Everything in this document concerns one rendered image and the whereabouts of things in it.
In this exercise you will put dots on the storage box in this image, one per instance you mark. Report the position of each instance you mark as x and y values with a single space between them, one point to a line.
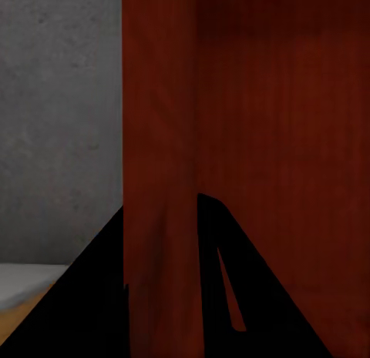
264 105

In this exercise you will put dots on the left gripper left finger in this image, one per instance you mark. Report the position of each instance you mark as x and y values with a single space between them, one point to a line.
86 313

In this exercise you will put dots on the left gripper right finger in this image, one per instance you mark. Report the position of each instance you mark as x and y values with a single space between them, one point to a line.
276 328

